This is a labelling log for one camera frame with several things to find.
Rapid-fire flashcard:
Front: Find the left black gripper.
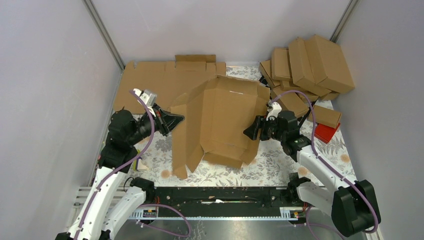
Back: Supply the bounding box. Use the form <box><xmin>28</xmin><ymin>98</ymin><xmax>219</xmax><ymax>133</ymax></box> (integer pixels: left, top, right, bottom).
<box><xmin>128</xmin><ymin>102</ymin><xmax>185</xmax><ymax>145</ymax></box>

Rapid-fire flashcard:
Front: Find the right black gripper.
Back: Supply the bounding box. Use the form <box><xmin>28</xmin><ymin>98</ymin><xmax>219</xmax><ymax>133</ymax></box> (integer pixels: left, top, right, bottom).
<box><xmin>242</xmin><ymin>115</ymin><xmax>286</xmax><ymax>143</ymax></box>

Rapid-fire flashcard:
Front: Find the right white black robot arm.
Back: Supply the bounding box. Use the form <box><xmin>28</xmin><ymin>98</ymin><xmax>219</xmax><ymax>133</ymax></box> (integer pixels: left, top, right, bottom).
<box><xmin>243</xmin><ymin>110</ymin><xmax>381</xmax><ymax>237</ymax></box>

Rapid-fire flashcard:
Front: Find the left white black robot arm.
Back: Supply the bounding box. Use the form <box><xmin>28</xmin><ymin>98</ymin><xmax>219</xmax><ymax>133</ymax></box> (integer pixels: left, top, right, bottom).
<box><xmin>56</xmin><ymin>104</ymin><xmax>185</xmax><ymax>240</ymax></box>

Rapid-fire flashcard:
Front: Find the low folded cardboard box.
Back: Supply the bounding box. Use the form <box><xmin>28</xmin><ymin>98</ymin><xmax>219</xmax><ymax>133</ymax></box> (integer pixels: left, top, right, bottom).
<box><xmin>297</xmin><ymin>91</ymin><xmax>319</xmax><ymax>104</ymax></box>

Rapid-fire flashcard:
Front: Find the small cardboard box on red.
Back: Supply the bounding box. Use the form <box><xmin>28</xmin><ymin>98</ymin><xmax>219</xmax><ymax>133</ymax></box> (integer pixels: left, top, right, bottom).
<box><xmin>313</xmin><ymin>105</ymin><xmax>342</xmax><ymax>129</ymax></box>

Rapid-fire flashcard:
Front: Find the large folded cardboard box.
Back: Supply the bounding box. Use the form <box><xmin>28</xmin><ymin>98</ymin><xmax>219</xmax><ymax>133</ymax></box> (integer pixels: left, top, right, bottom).
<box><xmin>305</xmin><ymin>35</ymin><xmax>355</xmax><ymax>94</ymax></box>

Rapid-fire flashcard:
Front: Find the stack of flat cardboard blanks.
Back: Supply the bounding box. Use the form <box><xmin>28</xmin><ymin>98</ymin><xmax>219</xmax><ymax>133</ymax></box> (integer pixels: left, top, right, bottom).
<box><xmin>113</xmin><ymin>54</ymin><xmax>227</xmax><ymax>114</ymax></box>

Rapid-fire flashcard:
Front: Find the black white chessboard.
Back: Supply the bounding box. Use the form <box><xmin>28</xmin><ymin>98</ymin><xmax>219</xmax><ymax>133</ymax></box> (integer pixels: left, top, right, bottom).
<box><xmin>259</xmin><ymin>76</ymin><xmax>311</xmax><ymax>125</ymax></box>

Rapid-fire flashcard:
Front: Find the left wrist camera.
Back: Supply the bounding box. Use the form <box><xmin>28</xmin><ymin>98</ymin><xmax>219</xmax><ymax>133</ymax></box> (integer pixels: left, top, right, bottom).
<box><xmin>133</xmin><ymin>88</ymin><xmax>157</xmax><ymax>108</ymax></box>

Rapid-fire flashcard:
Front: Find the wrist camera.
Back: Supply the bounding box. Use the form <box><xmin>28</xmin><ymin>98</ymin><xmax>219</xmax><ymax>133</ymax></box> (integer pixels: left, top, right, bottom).
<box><xmin>133</xmin><ymin>88</ymin><xmax>157</xmax><ymax>108</ymax></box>
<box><xmin>266</xmin><ymin>102</ymin><xmax>282</xmax><ymax>121</ymax></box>

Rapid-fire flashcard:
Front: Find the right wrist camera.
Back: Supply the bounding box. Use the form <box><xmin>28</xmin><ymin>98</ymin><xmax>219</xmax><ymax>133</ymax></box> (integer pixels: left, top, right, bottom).
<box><xmin>266</xmin><ymin>102</ymin><xmax>282</xmax><ymax>121</ymax></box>

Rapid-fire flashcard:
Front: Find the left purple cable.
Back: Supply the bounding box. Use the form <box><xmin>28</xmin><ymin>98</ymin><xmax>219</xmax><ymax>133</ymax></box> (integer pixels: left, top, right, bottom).
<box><xmin>72</xmin><ymin>89</ymin><xmax>194</xmax><ymax>240</ymax></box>

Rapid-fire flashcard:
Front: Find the purple cable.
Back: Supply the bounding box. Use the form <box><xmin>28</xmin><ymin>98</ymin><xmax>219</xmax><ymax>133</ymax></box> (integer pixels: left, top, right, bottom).
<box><xmin>72</xmin><ymin>89</ymin><xmax>194</xmax><ymax>240</ymax></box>
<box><xmin>268</xmin><ymin>90</ymin><xmax>380</xmax><ymax>240</ymax></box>

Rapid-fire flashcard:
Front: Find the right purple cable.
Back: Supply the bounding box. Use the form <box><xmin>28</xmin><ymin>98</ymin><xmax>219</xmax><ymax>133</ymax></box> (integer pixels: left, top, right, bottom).
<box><xmin>268</xmin><ymin>90</ymin><xmax>380</xmax><ymax>240</ymax></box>

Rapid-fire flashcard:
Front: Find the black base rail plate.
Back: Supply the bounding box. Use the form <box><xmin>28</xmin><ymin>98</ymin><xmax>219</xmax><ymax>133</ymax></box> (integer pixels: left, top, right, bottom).
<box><xmin>132</xmin><ymin>186</ymin><xmax>309</xmax><ymax>221</ymax></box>

